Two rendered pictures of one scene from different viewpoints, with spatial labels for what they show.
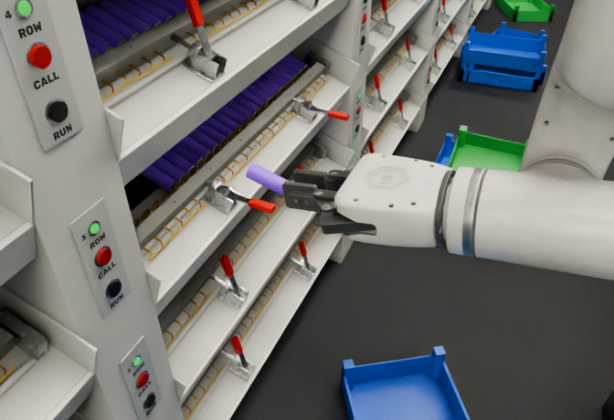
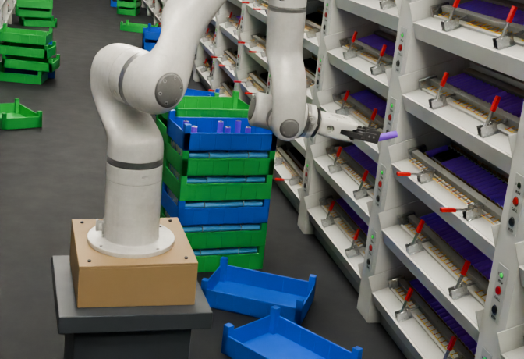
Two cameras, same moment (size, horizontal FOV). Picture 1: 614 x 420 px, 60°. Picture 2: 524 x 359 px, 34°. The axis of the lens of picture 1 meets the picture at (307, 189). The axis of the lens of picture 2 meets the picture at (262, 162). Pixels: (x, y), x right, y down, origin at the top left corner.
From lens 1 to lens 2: 2.46 m
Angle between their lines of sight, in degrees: 116
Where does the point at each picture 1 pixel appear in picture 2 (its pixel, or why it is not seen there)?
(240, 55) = (444, 113)
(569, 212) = not seen: hidden behind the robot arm
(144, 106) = (423, 97)
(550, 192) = not seen: hidden behind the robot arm
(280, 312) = (424, 345)
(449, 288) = not seen: outside the picture
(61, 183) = (394, 83)
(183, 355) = (399, 232)
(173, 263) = (405, 167)
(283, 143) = (452, 204)
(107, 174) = (398, 94)
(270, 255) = (429, 269)
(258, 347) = (410, 328)
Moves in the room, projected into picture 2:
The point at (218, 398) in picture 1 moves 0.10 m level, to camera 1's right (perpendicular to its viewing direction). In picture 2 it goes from (397, 306) to (370, 313)
